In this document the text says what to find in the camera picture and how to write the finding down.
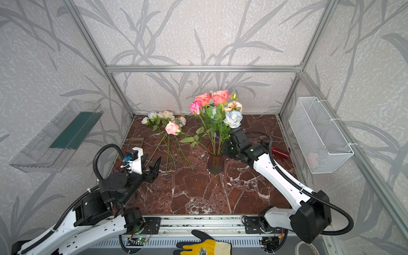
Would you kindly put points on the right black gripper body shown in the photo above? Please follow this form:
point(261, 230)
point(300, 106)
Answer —
point(235, 145)

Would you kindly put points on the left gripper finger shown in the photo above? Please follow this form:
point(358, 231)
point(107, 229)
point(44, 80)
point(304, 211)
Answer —
point(154, 169)
point(145, 163)

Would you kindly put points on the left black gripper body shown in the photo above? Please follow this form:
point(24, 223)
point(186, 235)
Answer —
point(145, 173)

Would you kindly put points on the dark red glass vase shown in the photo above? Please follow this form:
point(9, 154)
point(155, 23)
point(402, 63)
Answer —
point(215, 162)

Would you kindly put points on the peach cream artificial flower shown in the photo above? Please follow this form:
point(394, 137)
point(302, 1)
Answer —
point(234, 105)

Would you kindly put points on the magenta artificial rose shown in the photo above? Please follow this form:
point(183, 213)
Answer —
point(203, 112)

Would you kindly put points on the white blue artificial rose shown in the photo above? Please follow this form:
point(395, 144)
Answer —
point(231, 121)

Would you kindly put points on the red pink artificial rose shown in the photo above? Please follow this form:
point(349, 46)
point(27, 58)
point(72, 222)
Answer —
point(219, 99)

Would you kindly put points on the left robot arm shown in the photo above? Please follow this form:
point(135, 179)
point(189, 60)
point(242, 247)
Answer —
point(98, 214)

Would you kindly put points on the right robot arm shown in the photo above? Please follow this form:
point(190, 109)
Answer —
point(310, 211)

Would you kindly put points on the brown garden hand rake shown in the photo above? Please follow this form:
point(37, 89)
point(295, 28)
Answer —
point(135, 142)

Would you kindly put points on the white artificial rose bunch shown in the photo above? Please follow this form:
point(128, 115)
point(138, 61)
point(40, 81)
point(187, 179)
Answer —
point(157, 122)

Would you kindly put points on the green circuit board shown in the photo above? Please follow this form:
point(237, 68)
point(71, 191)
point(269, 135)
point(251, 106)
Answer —
point(138, 241)

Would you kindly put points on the yellow black work glove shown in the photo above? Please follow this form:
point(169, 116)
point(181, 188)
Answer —
point(206, 246)

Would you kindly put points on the roll of white tape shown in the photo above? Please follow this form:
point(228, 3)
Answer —
point(303, 248)

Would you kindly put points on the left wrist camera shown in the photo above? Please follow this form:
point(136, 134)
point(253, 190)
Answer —
point(134, 159)

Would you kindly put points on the red handled pruning shears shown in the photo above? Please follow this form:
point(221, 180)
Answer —
point(275, 151)

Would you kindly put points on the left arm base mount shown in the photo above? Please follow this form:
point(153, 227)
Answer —
point(150, 226)

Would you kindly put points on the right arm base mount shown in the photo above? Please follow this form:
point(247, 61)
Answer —
point(251, 224)

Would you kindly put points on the clear plastic wall shelf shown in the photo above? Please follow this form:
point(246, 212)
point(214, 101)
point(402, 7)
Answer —
point(54, 146)

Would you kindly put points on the white wire mesh basket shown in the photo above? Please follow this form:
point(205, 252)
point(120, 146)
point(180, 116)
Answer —
point(321, 142)

